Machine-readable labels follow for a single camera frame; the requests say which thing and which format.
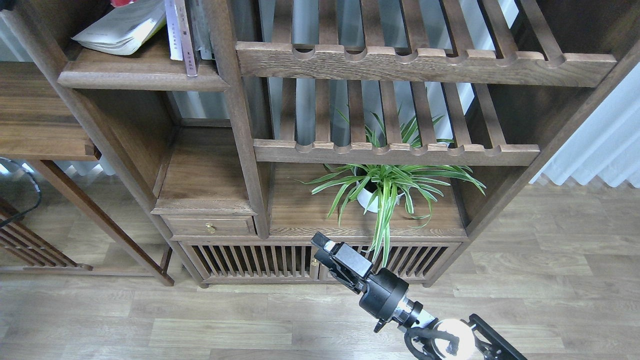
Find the red book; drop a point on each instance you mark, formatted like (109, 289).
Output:
(121, 3)

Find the dark wooden bookshelf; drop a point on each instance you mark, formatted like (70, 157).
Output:
(418, 91)

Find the small wooden drawer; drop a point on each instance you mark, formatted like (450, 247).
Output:
(210, 225)

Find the white and lilac book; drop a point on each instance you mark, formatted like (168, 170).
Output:
(173, 31)

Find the slatted cabinet door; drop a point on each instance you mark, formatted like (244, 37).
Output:
(253, 263)
(412, 263)

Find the right slatted cabinet door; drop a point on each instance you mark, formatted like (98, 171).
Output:
(412, 263)

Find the green spider plant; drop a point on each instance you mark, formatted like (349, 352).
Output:
(417, 184)

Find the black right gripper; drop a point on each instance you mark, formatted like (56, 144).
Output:
(381, 292)

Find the white plant pot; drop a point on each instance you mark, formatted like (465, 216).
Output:
(366, 197)

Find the left slatted cabinet door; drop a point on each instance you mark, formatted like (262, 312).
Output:
(253, 263)

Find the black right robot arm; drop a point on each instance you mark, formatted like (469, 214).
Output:
(429, 338)

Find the yellow-green book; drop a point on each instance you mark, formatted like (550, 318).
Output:
(124, 29)

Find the upright white books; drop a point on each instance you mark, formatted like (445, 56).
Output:
(194, 34)

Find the white curtain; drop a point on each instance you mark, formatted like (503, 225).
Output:
(606, 148)

